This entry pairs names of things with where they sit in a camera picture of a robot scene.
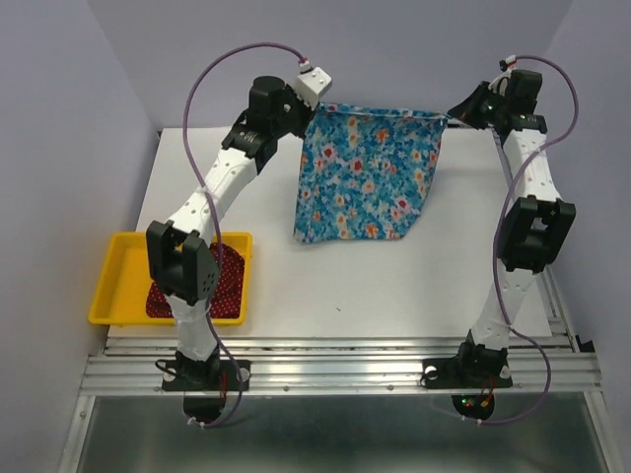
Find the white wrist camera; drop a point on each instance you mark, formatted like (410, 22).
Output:
(311, 86)
(506, 66)

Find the blue floral skirt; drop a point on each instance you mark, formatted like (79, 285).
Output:
(365, 173)

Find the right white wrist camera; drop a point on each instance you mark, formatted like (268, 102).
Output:
(506, 66)

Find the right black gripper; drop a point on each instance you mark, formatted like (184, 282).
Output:
(468, 108)

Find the yellow plastic tray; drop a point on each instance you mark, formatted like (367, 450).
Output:
(124, 282)

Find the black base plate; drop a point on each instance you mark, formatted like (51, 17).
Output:
(450, 373)
(210, 389)

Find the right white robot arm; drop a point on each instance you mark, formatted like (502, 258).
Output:
(533, 225)

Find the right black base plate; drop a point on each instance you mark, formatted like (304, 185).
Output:
(450, 373)

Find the red polka dot skirt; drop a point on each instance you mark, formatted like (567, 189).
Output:
(226, 302)

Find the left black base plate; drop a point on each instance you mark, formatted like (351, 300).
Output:
(210, 389)

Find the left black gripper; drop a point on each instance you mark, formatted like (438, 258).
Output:
(288, 92)

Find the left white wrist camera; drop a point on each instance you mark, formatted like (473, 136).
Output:
(311, 86)

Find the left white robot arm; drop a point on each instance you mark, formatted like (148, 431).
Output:
(184, 250)

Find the aluminium frame rail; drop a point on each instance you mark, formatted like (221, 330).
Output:
(336, 366)

